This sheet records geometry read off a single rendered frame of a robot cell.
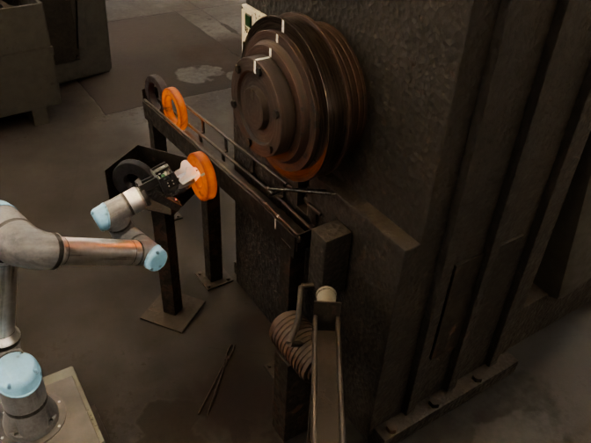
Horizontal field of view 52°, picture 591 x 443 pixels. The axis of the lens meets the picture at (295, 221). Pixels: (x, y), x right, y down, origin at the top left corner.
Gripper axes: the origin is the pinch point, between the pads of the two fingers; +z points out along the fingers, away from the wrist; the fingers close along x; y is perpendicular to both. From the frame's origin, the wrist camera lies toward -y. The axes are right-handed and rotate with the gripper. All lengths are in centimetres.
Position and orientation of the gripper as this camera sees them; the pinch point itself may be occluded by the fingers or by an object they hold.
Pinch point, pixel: (200, 170)
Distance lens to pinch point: 193.2
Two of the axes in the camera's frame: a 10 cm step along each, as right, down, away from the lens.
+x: -5.4, -5.2, 6.6
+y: -1.8, -7.0, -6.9
